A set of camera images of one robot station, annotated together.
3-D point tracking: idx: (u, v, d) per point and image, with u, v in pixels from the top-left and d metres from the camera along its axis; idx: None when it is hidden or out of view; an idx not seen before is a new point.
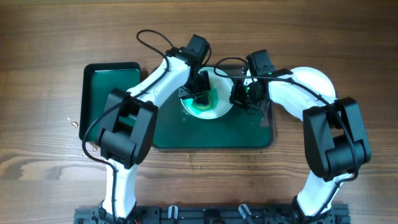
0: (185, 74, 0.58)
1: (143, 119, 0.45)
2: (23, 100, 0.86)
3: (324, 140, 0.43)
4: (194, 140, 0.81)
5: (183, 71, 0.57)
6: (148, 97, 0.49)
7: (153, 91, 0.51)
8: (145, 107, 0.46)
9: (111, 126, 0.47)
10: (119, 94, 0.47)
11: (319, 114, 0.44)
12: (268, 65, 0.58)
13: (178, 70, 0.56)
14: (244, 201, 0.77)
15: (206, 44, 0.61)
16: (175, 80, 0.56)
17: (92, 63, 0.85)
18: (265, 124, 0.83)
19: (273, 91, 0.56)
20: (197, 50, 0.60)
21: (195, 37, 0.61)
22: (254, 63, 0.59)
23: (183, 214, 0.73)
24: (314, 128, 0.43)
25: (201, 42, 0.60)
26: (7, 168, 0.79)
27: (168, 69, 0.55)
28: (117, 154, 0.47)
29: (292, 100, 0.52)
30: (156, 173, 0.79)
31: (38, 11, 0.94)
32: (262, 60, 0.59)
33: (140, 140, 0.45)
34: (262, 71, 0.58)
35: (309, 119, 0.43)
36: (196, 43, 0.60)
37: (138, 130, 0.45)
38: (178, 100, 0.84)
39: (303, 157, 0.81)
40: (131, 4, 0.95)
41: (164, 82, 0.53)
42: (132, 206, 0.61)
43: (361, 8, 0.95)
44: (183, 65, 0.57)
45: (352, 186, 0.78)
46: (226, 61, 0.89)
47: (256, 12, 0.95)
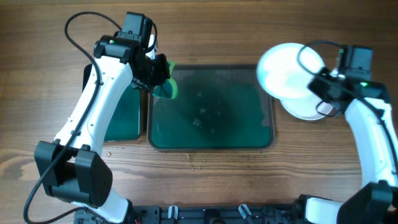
0: (126, 73, 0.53)
1: (84, 172, 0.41)
2: (23, 99, 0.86)
3: (373, 219, 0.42)
4: (196, 140, 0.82)
5: (122, 73, 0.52)
6: (82, 140, 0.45)
7: (86, 126, 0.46)
8: (80, 157, 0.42)
9: (55, 181, 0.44)
10: (47, 149, 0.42)
11: (385, 193, 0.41)
12: (365, 68, 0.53)
13: (114, 77, 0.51)
14: (244, 201, 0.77)
15: (144, 20, 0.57)
16: (113, 90, 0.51)
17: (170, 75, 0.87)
18: (266, 123, 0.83)
19: (355, 117, 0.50)
20: (136, 32, 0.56)
21: (129, 15, 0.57)
22: (348, 61, 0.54)
23: (183, 214, 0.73)
24: (369, 207, 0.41)
25: (137, 18, 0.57)
26: (7, 168, 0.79)
27: (99, 83, 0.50)
28: (75, 201, 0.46)
29: (368, 146, 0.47)
30: (156, 173, 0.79)
31: (38, 11, 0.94)
32: (362, 61, 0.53)
33: (91, 188, 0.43)
34: (354, 72, 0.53)
35: (371, 194, 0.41)
36: (132, 23, 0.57)
37: (84, 182, 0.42)
38: (176, 101, 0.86)
39: (303, 157, 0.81)
40: (131, 4, 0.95)
41: (99, 104, 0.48)
42: (125, 210, 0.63)
43: (360, 8, 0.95)
44: (119, 68, 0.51)
45: (352, 186, 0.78)
46: (226, 63, 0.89)
47: (257, 12, 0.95)
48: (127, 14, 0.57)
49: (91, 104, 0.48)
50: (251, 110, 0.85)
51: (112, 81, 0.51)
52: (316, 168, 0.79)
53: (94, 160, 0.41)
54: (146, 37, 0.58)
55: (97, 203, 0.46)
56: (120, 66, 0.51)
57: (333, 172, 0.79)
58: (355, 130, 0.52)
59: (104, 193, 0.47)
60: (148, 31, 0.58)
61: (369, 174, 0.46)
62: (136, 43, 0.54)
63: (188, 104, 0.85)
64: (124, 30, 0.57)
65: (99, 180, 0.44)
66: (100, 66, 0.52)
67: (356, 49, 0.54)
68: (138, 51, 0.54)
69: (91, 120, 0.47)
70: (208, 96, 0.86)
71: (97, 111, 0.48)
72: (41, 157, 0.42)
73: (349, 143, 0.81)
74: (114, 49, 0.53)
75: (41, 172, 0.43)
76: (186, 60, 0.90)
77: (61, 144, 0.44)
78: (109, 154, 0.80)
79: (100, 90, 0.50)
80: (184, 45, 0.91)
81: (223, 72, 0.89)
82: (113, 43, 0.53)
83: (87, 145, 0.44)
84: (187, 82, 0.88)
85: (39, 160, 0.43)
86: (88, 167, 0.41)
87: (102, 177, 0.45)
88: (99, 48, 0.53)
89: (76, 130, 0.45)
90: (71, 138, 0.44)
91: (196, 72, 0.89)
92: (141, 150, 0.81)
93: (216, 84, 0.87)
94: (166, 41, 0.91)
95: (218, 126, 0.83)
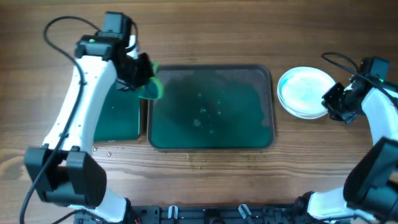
0: (109, 71, 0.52)
1: (76, 173, 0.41)
2: (23, 99, 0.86)
3: (377, 175, 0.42)
4: (196, 140, 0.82)
5: (106, 71, 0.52)
6: (71, 142, 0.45)
7: (74, 127, 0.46)
8: (71, 159, 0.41)
9: (48, 186, 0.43)
10: (36, 155, 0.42)
11: (397, 150, 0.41)
12: (381, 77, 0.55)
13: (97, 76, 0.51)
14: (244, 201, 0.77)
15: (124, 18, 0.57)
16: (97, 89, 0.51)
17: (175, 78, 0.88)
18: (266, 123, 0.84)
19: (370, 101, 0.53)
20: (117, 30, 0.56)
21: (109, 14, 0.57)
22: (368, 68, 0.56)
23: (183, 215, 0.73)
24: (379, 159, 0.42)
25: (117, 17, 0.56)
26: (7, 168, 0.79)
27: (83, 83, 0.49)
28: (71, 203, 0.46)
29: (381, 122, 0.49)
30: (156, 173, 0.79)
31: (38, 11, 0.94)
32: (379, 70, 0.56)
33: (86, 189, 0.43)
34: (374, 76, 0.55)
35: (382, 147, 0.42)
36: (112, 22, 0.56)
37: (78, 183, 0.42)
38: (176, 101, 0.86)
39: (303, 157, 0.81)
40: (131, 4, 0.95)
41: (84, 104, 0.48)
42: (124, 209, 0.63)
43: (360, 8, 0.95)
44: (102, 66, 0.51)
45: None
46: (226, 63, 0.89)
47: (257, 12, 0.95)
48: (106, 14, 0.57)
49: (76, 104, 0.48)
50: (250, 110, 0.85)
51: (96, 80, 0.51)
52: (316, 168, 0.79)
53: (85, 162, 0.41)
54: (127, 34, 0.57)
55: (93, 203, 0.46)
56: (103, 64, 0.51)
57: (333, 172, 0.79)
58: (368, 114, 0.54)
59: (99, 193, 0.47)
60: (129, 29, 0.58)
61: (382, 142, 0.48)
62: (116, 40, 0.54)
63: (188, 104, 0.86)
64: (104, 29, 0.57)
65: (92, 180, 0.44)
66: (83, 65, 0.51)
67: (374, 58, 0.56)
68: (118, 47, 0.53)
69: (78, 121, 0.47)
70: (207, 96, 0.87)
71: (83, 111, 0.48)
72: (32, 163, 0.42)
73: (349, 144, 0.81)
74: (95, 46, 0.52)
75: (33, 178, 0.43)
76: (186, 60, 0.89)
77: (50, 147, 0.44)
78: (110, 154, 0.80)
79: (84, 90, 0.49)
80: (184, 45, 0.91)
81: (223, 72, 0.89)
82: (94, 42, 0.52)
83: (78, 147, 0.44)
84: (187, 82, 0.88)
85: (30, 167, 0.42)
86: (80, 168, 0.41)
87: (96, 177, 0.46)
88: (79, 47, 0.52)
89: (63, 134, 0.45)
90: (59, 141, 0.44)
91: (196, 72, 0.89)
92: (142, 150, 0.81)
93: (215, 83, 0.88)
94: (166, 41, 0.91)
95: (218, 126, 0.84)
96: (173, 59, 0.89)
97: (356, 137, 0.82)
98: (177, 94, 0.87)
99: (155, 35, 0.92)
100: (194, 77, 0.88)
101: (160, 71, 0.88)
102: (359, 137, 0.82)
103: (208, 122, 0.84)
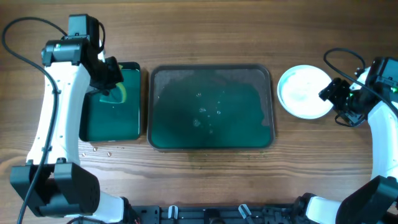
0: (81, 74, 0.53)
1: (66, 185, 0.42)
2: (23, 99, 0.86)
3: (368, 213, 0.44)
4: (196, 140, 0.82)
5: (77, 76, 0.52)
6: (54, 154, 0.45)
7: (55, 139, 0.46)
8: (59, 170, 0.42)
9: (41, 201, 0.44)
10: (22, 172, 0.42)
11: (389, 190, 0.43)
12: (395, 80, 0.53)
13: (70, 82, 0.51)
14: (244, 201, 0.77)
15: (88, 19, 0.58)
16: (73, 96, 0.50)
17: (175, 78, 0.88)
18: (267, 123, 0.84)
19: (377, 116, 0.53)
20: (83, 32, 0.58)
21: (72, 17, 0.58)
22: (380, 71, 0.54)
23: (183, 214, 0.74)
24: (371, 199, 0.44)
25: (82, 20, 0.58)
26: (7, 168, 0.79)
27: (56, 91, 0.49)
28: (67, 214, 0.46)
29: (384, 142, 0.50)
30: (156, 173, 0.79)
31: (38, 10, 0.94)
32: (393, 72, 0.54)
33: (78, 198, 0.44)
34: (385, 82, 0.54)
35: (377, 186, 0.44)
36: (77, 25, 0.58)
37: (69, 194, 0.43)
38: (175, 100, 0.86)
39: (303, 157, 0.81)
40: (130, 4, 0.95)
41: (63, 113, 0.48)
42: (123, 208, 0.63)
43: (361, 8, 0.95)
44: (73, 71, 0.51)
45: (352, 186, 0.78)
46: (226, 63, 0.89)
47: (257, 12, 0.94)
48: (70, 17, 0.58)
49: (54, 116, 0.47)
50: (250, 110, 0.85)
51: (70, 87, 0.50)
52: (316, 168, 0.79)
53: (73, 172, 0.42)
54: (94, 36, 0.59)
55: (89, 210, 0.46)
56: (74, 69, 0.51)
57: (333, 172, 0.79)
58: (374, 129, 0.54)
59: (92, 199, 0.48)
60: (95, 30, 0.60)
61: (381, 168, 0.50)
62: (84, 40, 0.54)
63: (188, 104, 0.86)
64: (69, 33, 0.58)
65: (84, 188, 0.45)
66: (54, 73, 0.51)
67: (388, 60, 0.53)
68: (87, 47, 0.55)
69: (58, 131, 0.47)
70: (207, 96, 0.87)
71: (62, 121, 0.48)
72: (20, 181, 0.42)
73: (349, 144, 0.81)
74: (64, 50, 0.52)
75: (23, 195, 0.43)
76: (186, 60, 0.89)
77: (35, 163, 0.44)
78: (109, 154, 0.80)
79: (60, 99, 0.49)
80: (184, 45, 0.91)
81: (223, 72, 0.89)
82: (62, 45, 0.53)
83: (63, 158, 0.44)
84: (187, 82, 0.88)
85: (18, 185, 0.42)
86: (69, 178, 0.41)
87: (87, 185, 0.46)
88: (46, 55, 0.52)
89: (46, 147, 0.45)
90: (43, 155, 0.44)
91: (196, 72, 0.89)
92: (142, 150, 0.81)
93: (215, 83, 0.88)
94: (166, 41, 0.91)
95: (218, 126, 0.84)
96: (173, 59, 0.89)
97: (356, 137, 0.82)
98: (176, 94, 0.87)
99: (155, 35, 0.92)
100: (194, 77, 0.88)
101: (160, 71, 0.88)
102: (359, 137, 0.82)
103: (208, 122, 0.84)
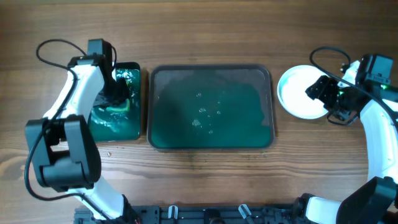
0: (97, 74, 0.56)
1: (75, 134, 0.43)
2: (23, 100, 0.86)
3: (368, 214, 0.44)
4: (196, 140, 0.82)
5: (95, 73, 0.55)
6: (68, 114, 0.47)
7: (70, 104, 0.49)
8: (69, 120, 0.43)
9: (47, 158, 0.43)
10: (35, 123, 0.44)
11: (387, 190, 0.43)
12: (384, 76, 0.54)
13: (88, 73, 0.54)
14: (244, 201, 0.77)
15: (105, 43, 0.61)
16: (89, 84, 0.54)
17: (175, 78, 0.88)
18: (266, 123, 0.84)
19: (368, 115, 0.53)
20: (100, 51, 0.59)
21: (91, 41, 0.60)
22: (368, 68, 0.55)
23: (183, 214, 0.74)
24: (370, 200, 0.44)
25: (99, 43, 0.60)
26: (7, 168, 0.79)
27: (76, 78, 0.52)
28: (68, 182, 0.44)
29: (377, 141, 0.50)
30: (156, 173, 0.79)
31: (38, 11, 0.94)
32: (381, 69, 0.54)
33: (84, 155, 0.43)
34: (374, 78, 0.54)
35: (375, 188, 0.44)
36: (94, 47, 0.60)
37: (76, 147, 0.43)
38: (176, 100, 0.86)
39: (303, 157, 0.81)
40: (130, 4, 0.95)
41: (79, 89, 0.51)
42: (122, 205, 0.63)
43: (360, 8, 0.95)
44: (91, 68, 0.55)
45: (352, 186, 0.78)
46: (226, 63, 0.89)
47: (257, 12, 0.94)
48: (89, 42, 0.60)
49: (69, 93, 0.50)
50: (250, 110, 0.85)
51: (87, 78, 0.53)
52: (316, 168, 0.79)
53: (81, 121, 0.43)
54: (109, 55, 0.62)
55: (92, 178, 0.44)
56: (91, 69, 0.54)
57: (333, 172, 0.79)
58: (367, 129, 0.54)
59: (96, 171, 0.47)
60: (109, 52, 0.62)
61: (377, 169, 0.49)
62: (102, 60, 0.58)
63: (188, 104, 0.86)
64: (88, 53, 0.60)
65: (90, 148, 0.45)
66: (75, 70, 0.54)
67: (377, 56, 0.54)
68: (104, 64, 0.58)
69: (73, 100, 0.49)
70: (207, 95, 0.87)
71: (78, 93, 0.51)
72: (32, 134, 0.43)
73: (349, 143, 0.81)
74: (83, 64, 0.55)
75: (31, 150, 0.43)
76: (186, 60, 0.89)
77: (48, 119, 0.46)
78: (110, 154, 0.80)
79: (78, 83, 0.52)
80: (184, 45, 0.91)
81: (223, 72, 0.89)
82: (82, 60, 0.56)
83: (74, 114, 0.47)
84: (187, 82, 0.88)
85: (30, 137, 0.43)
86: (78, 128, 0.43)
87: (93, 150, 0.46)
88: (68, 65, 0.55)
89: (61, 106, 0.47)
90: (58, 111, 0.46)
91: (196, 72, 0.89)
92: (141, 150, 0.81)
93: (216, 83, 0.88)
94: (166, 41, 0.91)
95: (218, 126, 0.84)
96: (173, 60, 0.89)
97: (356, 137, 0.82)
98: (177, 93, 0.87)
99: (155, 35, 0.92)
100: (194, 77, 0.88)
101: (160, 71, 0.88)
102: (359, 137, 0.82)
103: (208, 121, 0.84)
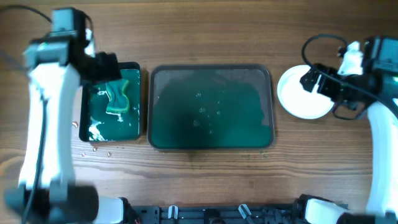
0: (69, 78, 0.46)
1: (60, 201, 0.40)
2: (23, 100, 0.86)
3: None
4: (195, 140, 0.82)
5: (65, 81, 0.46)
6: (46, 172, 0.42)
7: (47, 161, 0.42)
8: (53, 196, 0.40)
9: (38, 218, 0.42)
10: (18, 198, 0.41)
11: None
12: (394, 61, 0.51)
13: (57, 91, 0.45)
14: (244, 201, 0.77)
15: (74, 12, 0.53)
16: (62, 103, 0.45)
17: (175, 78, 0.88)
18: (266, 123, 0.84)
19: (376, 120, 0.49)
20: (69, 27, 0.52)
21: (56, 10, 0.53)
22: (376, 53, 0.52)
23: (183, 214, 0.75)
24: None
25: (66, 12, 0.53)
26: (8, 168, 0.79)
27: (44, 102, 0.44)
28: None
29: (384, 153, 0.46)
30: (156, 173, 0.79)
31: (38, 11, 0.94)
32: (390, 54, 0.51)
33: (76, 213, 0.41)
34: (384, 65, 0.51)
35: None
36: (63, 19, 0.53)
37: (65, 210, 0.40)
38: (175, 100, 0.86)
39: (303, 157, 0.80)
40: (130, 4, 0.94)
41: (53, 123, 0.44)
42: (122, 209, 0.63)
43: (361, 7, 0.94)
44: (59, 76, 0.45)
45: (352, 186, 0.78)
46: (226, 63, 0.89)
47: (257, 11, 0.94)
48: (55, 12, 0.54)
49: (43, 127, 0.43)
50: (250, 110, 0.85)
51: (56, 98, 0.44)
52: (316, 168, 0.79)
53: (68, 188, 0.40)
54: (82, 27, 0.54)
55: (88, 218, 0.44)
56: (61, 73, 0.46)
57: (333, 172, 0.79)
58: (372, 132, 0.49)
59: (91, 205, 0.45)
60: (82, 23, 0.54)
61: (374, 200, 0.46)
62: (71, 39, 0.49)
63: (188, 104, 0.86)
64: (55, 28, 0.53)
65: (80, 201, 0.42)
66: (39, 70, 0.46)
67: (385, 40, 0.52)
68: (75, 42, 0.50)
69: (50, 143, 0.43)
70: (207, 96, 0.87)
71: (52, 132, 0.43)
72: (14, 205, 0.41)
73: (349, 143, 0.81)
74: (48, 48, 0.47)
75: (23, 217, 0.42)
76: (186, 60, 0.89)
77: (28, 187, 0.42)
78: (109, 154, 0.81)
79: (46, 108, 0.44)
80: (184, 45, 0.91)
81: (223, 72, 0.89)
82: (47, 42, 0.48)
83: (56, 180, 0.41)
84: (187, 82, 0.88)
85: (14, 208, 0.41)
86: (64, 200, 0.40)
87: (84, 195, 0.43)
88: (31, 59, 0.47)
89: (38, 167, 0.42)
90: (36, 180, 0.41)
91: (196, 72, 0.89)
92: (141, 150, 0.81)
93: (216, 83, 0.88)
94: (166, 41, 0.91)
95: (218, 126, 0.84)
96: (173, 60, 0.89)
97: (356, 137, 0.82)
98: (177, 94, 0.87)
99: (155, 35, 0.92)
100: (194, 77, 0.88)
101: (160, 71, 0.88)
102: (359, 136, 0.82)
103: (208, 121, 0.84)
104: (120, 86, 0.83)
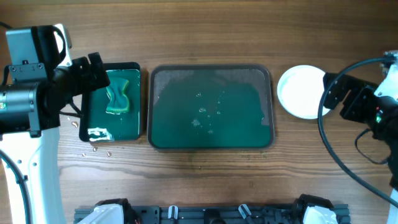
0: (46, 144, 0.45)
1: None
2: None
3: None
4: (195, 141, 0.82)
5: (41, 151, 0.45)
6: None
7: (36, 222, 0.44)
8: None
9: None
10: None
11: None
12: None
13: (37, 162, 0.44)
14: (244, 201, 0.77)
15: (34, 32, 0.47)
16: (44, 172, 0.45)
17: (175, 78, 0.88)
18: (266, 123, 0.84)
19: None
20: (32, 58, 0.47)
21: (10, 33, 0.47)
22: None
23: (183, 214, 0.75)
24: None
25: (25, 37, 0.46)
26: None
27: (23, 178, 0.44)
28: None
29: None
30: (156, 174, 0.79)
31: (38, 11, 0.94)
32: None
33: None
34: None
35: None
36: (22, 47, 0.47)
37: None
38: (175, 100, 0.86)
39: (303, 157, 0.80)
40: (130, 4, 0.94)
41: (35, 193, 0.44)
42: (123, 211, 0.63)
43: (362, 7, 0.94)
44: (33, 149, 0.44)
45: (352, 186, 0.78)
46: (226, 62, 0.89)
47: (257, 12, 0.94)
48: (8, 33, 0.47)
49: (27, 201, 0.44)
50: (250, 110, 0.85)
51: (37, 168, 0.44)
52: (316, 168, 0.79)
53: None
54: (52, 61, 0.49)
55: None
56: (36, 145, 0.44)
57: (333, 172, 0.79)
58: None
59: None
60: (49, 45, 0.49)
61: None
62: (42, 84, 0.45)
63: (188, 104, 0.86)
64: (15, 56, 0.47)
65: None
66: (10, 147, 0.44)
67: None
68: (48, 93, 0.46)
69: (37, 210, 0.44)
70: (208, 96, 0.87)
71: (37, 198, 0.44)
72: None
73: (349, 143, 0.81)
74: (14, 104, 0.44)
75: None
76: (186, 60, 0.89)
77: None
78: (109, 154, 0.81)
79: (28, 186, 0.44)
80: (184, 45, 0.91)
81: (223, 72, 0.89)
82: (10, 93, 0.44)
83: None
84: (187, 82, 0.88)
85: None
86: None
87: None
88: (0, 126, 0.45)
89: None
90: None
91: (196, 72, 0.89)
92: (142, 151, 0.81)
93: (216, 84, 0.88)
94: (165, 41, 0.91)
95: (217, 126, 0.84)
96: (173, 60, 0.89)
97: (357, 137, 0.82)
98: (177, 93, 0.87)
99: (155, 35, 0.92)
100: (194, 77, 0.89)
101: (160, 71, 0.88)
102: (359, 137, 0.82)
103: (208, 122, 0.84)
104: (120, 86, 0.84)
